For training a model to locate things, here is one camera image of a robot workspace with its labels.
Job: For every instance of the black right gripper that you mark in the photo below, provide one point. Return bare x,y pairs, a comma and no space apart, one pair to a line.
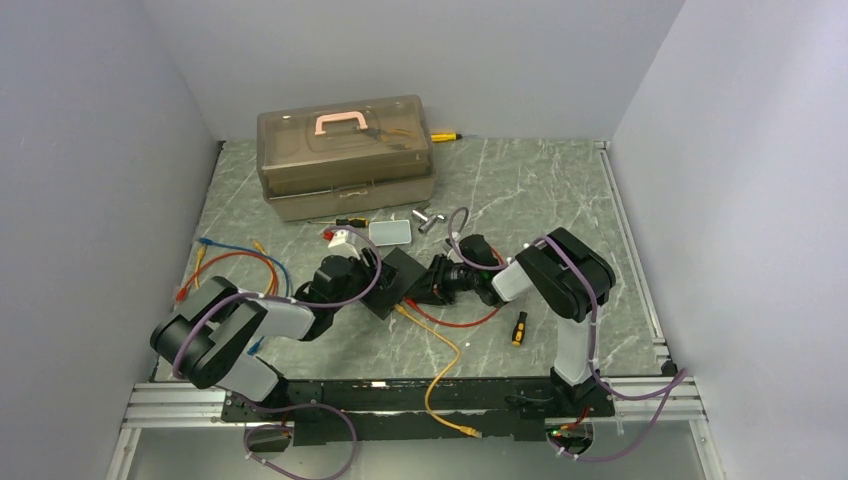
432,289

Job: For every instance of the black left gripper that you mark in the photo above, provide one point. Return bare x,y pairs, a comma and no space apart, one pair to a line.
359,263

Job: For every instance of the black network switch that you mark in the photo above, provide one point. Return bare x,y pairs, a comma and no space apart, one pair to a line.
399,273

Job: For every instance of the small white switch box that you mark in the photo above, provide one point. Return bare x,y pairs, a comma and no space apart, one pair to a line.
390,233

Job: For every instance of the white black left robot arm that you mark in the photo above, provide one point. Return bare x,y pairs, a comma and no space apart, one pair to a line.
206,337

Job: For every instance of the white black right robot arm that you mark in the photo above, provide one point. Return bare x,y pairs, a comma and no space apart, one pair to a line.
572,279

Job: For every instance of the black yellow screwdriver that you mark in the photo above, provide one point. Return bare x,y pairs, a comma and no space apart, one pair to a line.
355,222

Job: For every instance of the chrome socket adapter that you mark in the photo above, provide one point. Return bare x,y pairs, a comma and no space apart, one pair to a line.
426,221

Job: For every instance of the black orange stubby screwdriver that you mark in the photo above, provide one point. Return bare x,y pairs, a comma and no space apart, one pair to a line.
519,330

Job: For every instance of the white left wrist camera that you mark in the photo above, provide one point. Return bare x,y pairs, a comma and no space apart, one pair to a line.
342,243

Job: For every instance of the brown translucent toolbox pink handle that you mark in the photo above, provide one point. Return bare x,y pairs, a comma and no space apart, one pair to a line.
345,157

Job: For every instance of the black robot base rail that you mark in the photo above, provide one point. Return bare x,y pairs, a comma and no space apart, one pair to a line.
323,411

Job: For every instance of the yellow handled screwdriver by wall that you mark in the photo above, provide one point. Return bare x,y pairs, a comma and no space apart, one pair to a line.
445,137

